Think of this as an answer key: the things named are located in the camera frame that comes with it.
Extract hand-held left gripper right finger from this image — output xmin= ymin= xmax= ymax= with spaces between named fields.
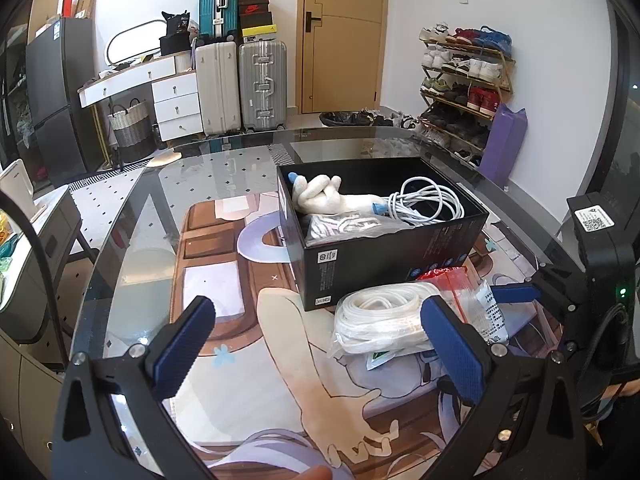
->
xmin=419 ymin=295 xmax=587 ymax=480

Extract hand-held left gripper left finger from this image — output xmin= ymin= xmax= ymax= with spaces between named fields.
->
xmin=52 ymin=295 xmax=217 ymax=480

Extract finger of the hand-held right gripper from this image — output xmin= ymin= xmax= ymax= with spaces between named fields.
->
xmin=491 ymin=283 xmax=544 ymax=307

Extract white printed packet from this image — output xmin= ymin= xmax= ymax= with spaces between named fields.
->
xmin=462 ymin=280 xmax=512 ymax=346

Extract clear packet green label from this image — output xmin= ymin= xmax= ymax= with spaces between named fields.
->
xmin=365 ymin=347 xmax=431 ymax=372

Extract bag of cream rope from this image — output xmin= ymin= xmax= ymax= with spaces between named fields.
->
xmin=330 ymin=266 xmax=483 ymax=361

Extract black cardboard box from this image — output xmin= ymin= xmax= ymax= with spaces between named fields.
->
xmin=276 ymin=157 xmax=490 ymax=311

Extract white cable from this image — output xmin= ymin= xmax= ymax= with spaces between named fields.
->
xmin=385 ymin=176 xmax=463 ymax=225

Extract bag of white cord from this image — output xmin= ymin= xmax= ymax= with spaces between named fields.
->
xmin=305 ymin=212 xmax=416 ymax=248

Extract white plush toy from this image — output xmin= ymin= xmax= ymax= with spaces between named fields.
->
xmin=286 ymin=171 xmax=388 ymax=218

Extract person's left hand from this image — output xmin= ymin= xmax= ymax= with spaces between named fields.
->
xmin=285 ymin=464 xmax=333 ymax=480

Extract printed desk mat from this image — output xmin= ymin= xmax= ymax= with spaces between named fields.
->
xmin=170 ymin=195 xmax=566 ymax=480

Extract purple yoga mat bag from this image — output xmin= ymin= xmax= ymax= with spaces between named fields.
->
xmin=480 ymin=104 xmax=528 ymax=186

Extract grey side table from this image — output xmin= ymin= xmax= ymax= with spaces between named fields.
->
xmin=0 ymin=185 xmax=96 ymax=346

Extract beige round mat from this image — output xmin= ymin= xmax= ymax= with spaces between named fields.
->
xmin=150 ymin=147 xmax=183 ymax=167

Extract wooden shoe rack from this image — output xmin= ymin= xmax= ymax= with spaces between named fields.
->
xmin=417 ymin=22 xmax=517 ymax=166

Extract woven laundry basket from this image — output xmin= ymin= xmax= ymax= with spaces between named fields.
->
xmin=107 ymin=100 xmax=155 ymax=161

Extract rows of shoes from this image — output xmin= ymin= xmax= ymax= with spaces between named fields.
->
xmin=419 ymin=22 xmax=513 ymax=163

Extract white appliance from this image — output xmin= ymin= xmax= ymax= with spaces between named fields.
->
xmin=0 ymin=159 xmax=37 ymax=221

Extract white vanity desk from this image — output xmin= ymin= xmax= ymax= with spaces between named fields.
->
xmin=77 ymin=52 xmax=201 ymax=143

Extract white suitcase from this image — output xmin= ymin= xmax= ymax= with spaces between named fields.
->
xmin=194 ymin=40 xmax=241 ymax=137

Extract silver suitcase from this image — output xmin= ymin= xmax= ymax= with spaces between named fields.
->
xmin=238 ymin=40 xmax=289 ymax=133

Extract dark grey fridge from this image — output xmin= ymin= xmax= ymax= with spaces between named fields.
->
xmin=25 ymin=17 xmax=101 ymax=186

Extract tall glass cabinet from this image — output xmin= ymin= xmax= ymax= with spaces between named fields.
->
xmin=0 ymin=25 xmax=31 ymax=171

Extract wooden door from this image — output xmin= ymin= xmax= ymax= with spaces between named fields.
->
xmin=296 ymin=0 xmax=390 ymax=116

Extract oval mirror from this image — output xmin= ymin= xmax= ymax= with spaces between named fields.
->
xmin=106 ymin=17 xmax=168 ymax=66

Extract black bag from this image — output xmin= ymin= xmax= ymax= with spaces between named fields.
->
xmin=160 ymin=10 xmax=193 ymax=56

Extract teal suitcase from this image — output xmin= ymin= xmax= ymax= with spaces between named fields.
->
xmin=199 ymin=0 xmax=240 ymax=41

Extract black cable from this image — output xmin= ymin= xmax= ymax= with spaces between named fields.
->
xmin=0 ymin=192 xmax=68 ymax=461

